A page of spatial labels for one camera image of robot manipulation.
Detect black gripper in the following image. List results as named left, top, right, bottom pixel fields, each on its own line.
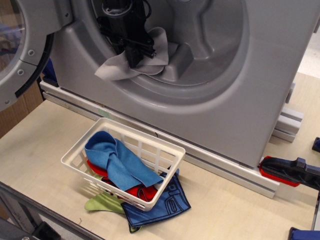
left=97, top=9, right=156, bottom=68

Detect grey cloth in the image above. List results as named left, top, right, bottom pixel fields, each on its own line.
left=95, top=27, right=178, bottom=81

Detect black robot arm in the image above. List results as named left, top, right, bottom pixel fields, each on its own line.
left=97, top=0, right=156, bottom=68

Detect blue clamp behind machine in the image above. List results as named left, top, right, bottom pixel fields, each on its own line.
left=42, top=58, right=59, bottom=88

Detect round washing machine door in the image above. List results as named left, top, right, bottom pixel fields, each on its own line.
left=0, top=0, right=73, bottom=110

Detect grey toy washing machine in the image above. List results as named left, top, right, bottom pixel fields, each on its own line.
left=51, top=0, right=320, bottom=167

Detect white plastic laundry basket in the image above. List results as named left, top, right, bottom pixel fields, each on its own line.
left=61, top=118, right=186, bottom=212

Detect light blue cloth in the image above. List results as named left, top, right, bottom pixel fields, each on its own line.
left=84, top=131, right=163, bottom=191

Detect red cloth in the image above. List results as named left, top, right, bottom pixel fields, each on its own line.
left=87, top=160, right=158, bottom=202

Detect green cloth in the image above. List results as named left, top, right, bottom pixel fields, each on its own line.
left=84, top=174, right=142, bottom=234

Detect blue jeans-print cloth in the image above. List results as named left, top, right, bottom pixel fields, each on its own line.
left=121, top=170, right=191, bottom=228

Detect red and black clamp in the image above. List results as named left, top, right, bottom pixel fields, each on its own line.
left=258, top=156, right=320, bottom=191

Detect black clamp part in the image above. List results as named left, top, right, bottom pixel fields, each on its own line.
left=312, top=137, right=320, bottom=153

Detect blue clamp pad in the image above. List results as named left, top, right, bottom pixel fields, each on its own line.
left=288, top=227, right=320, bottom=240

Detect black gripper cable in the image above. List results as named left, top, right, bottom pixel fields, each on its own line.
left=141, top=0, right=153, bottom=21

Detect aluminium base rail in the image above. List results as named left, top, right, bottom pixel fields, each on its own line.
left=39, top=79, right=305, bottom=200

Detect metal table frame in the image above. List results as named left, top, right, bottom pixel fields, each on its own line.
left=0, top=181, right=103, bottom=240

